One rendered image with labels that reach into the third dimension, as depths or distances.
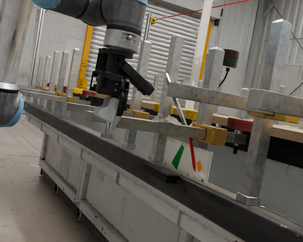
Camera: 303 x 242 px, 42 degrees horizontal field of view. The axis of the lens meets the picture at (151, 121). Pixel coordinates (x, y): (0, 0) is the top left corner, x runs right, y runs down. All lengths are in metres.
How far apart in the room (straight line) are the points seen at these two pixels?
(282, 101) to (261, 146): 0.40
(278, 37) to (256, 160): 0.31
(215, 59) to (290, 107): 0.60
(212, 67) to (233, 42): 10.28
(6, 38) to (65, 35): 7.65
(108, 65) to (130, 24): 0.11
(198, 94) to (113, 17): 0.32
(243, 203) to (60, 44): 8.33
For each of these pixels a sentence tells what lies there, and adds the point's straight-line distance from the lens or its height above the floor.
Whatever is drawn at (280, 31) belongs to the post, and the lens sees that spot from 1.03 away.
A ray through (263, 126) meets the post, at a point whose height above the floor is 0.90.
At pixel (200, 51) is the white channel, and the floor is 1.35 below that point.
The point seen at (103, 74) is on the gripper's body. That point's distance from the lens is 0.99.
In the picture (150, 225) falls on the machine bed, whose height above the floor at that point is 0.33.
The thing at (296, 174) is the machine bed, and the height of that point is 0.78.
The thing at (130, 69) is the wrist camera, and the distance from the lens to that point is 1.02.
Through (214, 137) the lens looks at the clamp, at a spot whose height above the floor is 0.84.
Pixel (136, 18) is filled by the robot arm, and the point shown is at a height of 1.11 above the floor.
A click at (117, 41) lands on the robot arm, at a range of 1.00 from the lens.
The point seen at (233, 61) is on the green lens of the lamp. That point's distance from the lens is 1.24.
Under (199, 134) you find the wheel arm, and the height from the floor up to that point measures 0.84.
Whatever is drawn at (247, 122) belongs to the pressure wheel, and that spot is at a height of 0.90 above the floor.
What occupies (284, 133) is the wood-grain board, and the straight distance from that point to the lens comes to 1.19.
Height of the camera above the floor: 0.92
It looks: 3 degrees down
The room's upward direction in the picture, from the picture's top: 10 degrees clockwise
